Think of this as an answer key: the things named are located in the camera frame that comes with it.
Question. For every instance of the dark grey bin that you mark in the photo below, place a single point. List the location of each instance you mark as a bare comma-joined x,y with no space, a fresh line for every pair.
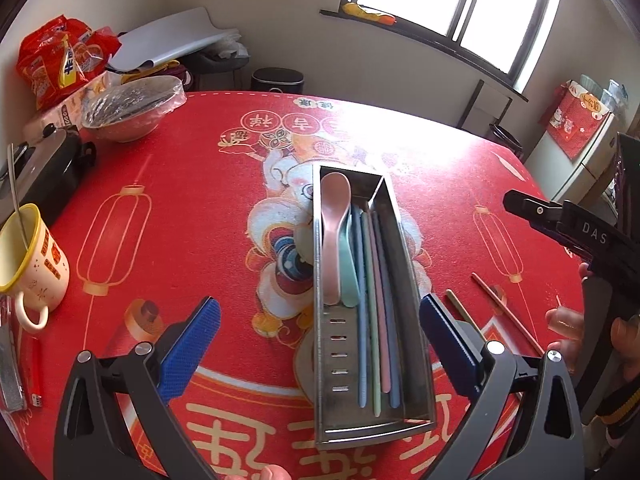
215,62

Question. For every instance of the white board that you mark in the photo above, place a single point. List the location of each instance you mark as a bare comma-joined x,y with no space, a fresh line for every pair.
170,35

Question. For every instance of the red gift bag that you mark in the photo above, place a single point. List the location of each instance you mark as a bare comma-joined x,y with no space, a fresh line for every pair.
570,120

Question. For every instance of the red-brown chopstick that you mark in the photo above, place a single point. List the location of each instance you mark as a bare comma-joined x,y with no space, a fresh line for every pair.
507,316

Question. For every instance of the stack of clear containers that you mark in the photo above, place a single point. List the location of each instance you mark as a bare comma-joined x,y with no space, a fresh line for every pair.
617,92

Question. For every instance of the tan wooden chopstick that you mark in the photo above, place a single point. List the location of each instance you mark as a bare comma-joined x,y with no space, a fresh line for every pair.
465,312

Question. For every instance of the person's right forearm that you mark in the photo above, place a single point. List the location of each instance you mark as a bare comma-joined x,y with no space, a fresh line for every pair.
620,410

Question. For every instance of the dark-framed window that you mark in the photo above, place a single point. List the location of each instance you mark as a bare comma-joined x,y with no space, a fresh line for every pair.
450,5

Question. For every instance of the steel utensil holder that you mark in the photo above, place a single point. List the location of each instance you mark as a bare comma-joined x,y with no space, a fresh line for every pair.
335,345

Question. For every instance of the white refrigerator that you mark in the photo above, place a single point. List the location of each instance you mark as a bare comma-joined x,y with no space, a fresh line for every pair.
585,172

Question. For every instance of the dark window sill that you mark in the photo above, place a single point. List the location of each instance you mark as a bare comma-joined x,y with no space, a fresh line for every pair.
425,40

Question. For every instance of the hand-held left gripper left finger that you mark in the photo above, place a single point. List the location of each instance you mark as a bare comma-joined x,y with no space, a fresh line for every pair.
190,350

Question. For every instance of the yellow orange bag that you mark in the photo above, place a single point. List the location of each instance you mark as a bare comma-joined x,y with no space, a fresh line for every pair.
367,12

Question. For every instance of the teal spoon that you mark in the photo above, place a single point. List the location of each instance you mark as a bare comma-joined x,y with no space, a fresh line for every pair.
348,270

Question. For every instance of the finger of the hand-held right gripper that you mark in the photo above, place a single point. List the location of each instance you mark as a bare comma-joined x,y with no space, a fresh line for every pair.
532,212

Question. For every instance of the yellow-rimmed enamel mug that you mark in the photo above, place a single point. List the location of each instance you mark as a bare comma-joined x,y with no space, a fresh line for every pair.
40,265

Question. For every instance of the black trash can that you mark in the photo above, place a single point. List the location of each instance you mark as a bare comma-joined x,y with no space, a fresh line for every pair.
277,81

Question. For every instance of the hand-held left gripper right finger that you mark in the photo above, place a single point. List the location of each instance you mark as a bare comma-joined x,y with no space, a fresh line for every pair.
447,350

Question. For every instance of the red printed tablecloth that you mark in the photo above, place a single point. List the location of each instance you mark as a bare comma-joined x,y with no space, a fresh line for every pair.
200,260

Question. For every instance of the black electric pot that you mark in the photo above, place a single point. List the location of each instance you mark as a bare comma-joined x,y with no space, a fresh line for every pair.
50,170

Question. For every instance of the pink spoon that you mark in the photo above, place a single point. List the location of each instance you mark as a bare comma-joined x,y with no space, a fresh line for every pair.
332,220

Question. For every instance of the flat steel tool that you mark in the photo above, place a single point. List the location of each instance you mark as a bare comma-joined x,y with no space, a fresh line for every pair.
10,355

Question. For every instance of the green chopstick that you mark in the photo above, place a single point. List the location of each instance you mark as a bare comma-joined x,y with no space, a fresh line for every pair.
372,320

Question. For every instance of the white printed box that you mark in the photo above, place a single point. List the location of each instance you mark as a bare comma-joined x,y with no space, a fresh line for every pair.
60,110

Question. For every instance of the red lighter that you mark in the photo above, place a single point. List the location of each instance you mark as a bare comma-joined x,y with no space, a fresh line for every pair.
35,370

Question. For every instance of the bowl covered with plastic wrap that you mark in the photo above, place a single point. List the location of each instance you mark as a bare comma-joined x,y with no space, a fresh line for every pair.
130,110

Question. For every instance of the person's left hand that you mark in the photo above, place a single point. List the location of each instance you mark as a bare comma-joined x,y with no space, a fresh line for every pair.
272,473

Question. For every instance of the red snack bag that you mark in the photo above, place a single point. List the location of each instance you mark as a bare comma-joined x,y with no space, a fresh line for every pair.
60,60

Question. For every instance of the steel spoon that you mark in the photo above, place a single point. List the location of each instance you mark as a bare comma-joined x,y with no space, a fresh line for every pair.
16,195

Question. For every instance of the person's right hand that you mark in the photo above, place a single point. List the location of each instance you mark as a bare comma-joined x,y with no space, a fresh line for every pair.
565,321

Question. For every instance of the clear plastic box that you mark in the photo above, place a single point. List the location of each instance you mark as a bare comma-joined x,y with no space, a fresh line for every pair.
592,87

